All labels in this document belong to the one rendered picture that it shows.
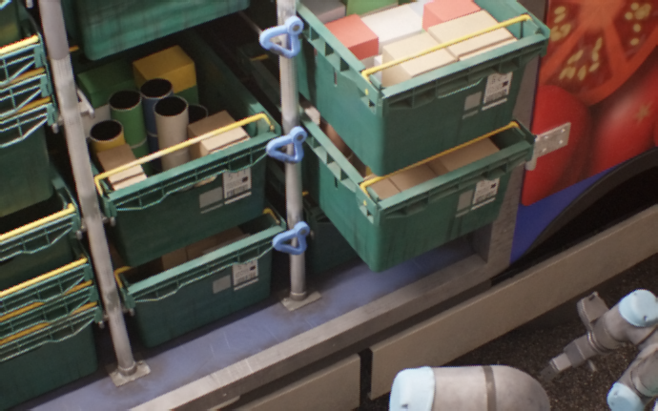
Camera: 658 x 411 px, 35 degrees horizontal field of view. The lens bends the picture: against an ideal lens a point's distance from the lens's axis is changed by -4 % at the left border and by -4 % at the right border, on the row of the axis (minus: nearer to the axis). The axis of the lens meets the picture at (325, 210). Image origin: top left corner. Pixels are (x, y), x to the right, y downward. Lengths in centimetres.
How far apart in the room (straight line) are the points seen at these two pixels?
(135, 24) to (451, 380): 86
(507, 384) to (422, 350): 126
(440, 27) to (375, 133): 27
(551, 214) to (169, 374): 103
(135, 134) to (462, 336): 103
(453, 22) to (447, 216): 42
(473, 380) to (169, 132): 105
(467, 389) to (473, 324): 132
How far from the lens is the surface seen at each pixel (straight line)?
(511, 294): 289
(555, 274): 297
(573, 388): 331
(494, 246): 268
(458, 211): 231
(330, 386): 269
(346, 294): 262
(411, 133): 207
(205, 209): 230
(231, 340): 254
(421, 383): 156
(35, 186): 209
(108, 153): 229
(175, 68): 248
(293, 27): 206
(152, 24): 198
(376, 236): 221
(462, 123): 215
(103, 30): 195
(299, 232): 241
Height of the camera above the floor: 260
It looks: 44 degrees down
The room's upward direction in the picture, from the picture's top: 1 degrees counter-clockwise
